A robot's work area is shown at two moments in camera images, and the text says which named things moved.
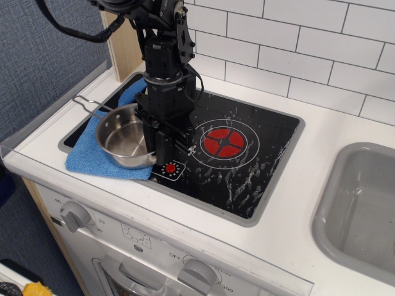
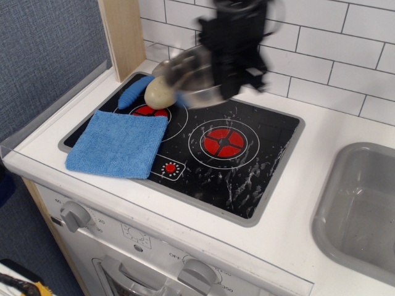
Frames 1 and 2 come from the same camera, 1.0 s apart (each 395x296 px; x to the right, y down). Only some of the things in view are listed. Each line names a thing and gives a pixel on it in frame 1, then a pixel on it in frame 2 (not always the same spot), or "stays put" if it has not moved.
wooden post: x=125 y=47 stays put
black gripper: x=166 y=109 -> x=234 y=36
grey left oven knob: x=74 y=215 stays put
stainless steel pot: x=120 y=135 -> x=194 y=73
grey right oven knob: x=197 y=275 stays put
